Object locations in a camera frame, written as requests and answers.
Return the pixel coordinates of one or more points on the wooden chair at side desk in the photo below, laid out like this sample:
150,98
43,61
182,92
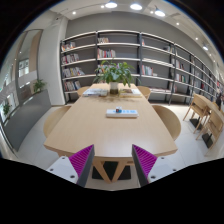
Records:
199,107

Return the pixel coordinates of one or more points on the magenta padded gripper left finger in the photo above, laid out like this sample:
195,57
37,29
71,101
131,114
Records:
74,168

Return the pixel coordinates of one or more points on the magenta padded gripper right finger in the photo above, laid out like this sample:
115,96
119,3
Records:
150,168

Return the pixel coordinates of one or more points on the wooden chair far left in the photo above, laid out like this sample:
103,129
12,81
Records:
81,90

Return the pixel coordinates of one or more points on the green potted plant white pot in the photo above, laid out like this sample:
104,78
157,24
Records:
113,74

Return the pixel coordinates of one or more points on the wooden chair near left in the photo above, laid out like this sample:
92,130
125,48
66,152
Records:
53,119

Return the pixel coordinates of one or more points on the white power strip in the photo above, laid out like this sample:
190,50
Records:
122,113

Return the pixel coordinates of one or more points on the wooden side desk right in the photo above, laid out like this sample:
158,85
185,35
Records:
211,130

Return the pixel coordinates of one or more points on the wooden chair far right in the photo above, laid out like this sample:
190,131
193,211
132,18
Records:
145,91

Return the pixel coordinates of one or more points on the book stack on right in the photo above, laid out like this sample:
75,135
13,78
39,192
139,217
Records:
130,93

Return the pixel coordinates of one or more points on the long light wooden table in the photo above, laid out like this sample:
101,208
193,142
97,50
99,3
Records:
86,123

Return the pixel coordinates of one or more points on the large grey wall bookshelf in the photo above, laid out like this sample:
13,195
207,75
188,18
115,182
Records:
171,72

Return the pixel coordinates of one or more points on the grey low partition ledge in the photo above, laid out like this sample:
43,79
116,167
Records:
26,117

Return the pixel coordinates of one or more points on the open magazine on left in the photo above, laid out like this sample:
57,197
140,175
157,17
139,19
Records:
95,92

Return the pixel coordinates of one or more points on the small potted plant by window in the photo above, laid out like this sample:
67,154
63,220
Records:
38,85

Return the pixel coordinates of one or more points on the wooden chair near right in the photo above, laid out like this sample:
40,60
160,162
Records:
170,120

